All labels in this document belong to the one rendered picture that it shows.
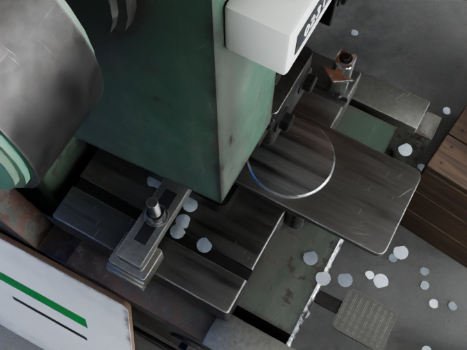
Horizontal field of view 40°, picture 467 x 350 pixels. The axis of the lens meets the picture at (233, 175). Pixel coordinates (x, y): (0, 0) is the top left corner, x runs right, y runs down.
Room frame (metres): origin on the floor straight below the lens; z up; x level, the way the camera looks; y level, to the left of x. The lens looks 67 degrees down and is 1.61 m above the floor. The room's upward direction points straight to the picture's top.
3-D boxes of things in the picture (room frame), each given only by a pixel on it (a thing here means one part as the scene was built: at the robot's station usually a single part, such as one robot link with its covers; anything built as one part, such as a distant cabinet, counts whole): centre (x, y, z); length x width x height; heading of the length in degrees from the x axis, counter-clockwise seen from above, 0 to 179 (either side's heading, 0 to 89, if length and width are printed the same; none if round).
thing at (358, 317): (0.37, -0.09, 0.14); 0.59 x 0.10 x 0.05; 61
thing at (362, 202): (0.35, -0.12, 0.72); 0.25 x 0.14 x 0.14; 61
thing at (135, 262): (0.29, 0.11, 0.76); 0.17 x 0.06 x 0.10; 151
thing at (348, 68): (0.53, -0.17, 0.75); 0.03 x 0.03 x 0.10; 61
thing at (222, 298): (0.43, 0.03, 0.68); 0.45 x 0.30 x 0.06; 151
